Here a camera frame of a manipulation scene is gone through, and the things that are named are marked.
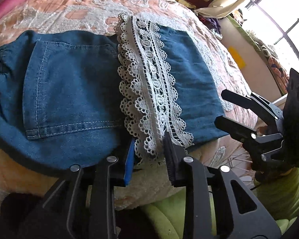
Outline purple cloth near curtain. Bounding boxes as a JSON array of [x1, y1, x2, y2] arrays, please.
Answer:
[[198, 15, 221, 34]]

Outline yellow sticky note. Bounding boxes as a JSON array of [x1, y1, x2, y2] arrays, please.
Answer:
[[228, 46, 246, 70]]

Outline green fleece sleeve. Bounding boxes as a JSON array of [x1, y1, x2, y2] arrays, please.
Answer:
[[141, 163, 299, 239]]

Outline blue denim pants with lace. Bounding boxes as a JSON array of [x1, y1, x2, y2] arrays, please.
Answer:
[[0, 12, 231, 175]]

